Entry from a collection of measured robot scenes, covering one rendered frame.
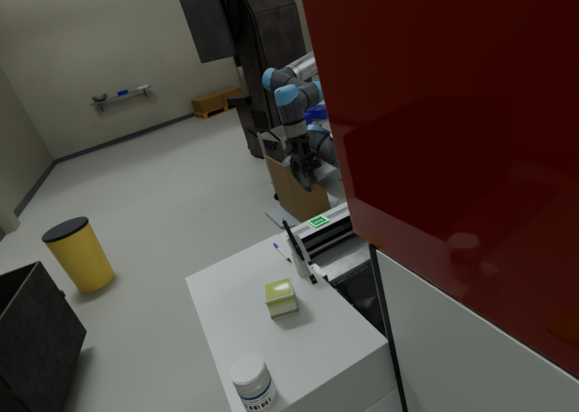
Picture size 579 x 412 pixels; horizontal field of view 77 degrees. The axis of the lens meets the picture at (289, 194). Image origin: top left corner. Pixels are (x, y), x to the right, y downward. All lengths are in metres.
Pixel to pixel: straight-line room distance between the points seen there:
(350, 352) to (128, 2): 11.10
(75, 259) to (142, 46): 8.51
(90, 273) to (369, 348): 3.08
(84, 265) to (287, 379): 2.95
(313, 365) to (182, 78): 10.91
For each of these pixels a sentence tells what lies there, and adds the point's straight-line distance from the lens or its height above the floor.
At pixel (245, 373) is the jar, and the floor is 1.06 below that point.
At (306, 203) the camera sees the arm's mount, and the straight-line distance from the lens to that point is 1.63.
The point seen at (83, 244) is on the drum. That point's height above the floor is 0.45.
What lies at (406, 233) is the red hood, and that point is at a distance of 0.57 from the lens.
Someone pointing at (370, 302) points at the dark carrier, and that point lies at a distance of 1.05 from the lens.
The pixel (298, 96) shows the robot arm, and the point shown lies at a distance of 1.15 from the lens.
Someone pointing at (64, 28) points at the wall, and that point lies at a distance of 11.47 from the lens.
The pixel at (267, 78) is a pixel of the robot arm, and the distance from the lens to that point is 1.30.
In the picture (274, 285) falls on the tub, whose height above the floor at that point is 1.03.
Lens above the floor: 1.61
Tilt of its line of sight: 24 degrees down
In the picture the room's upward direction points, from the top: 16 degrees counter-clockwise
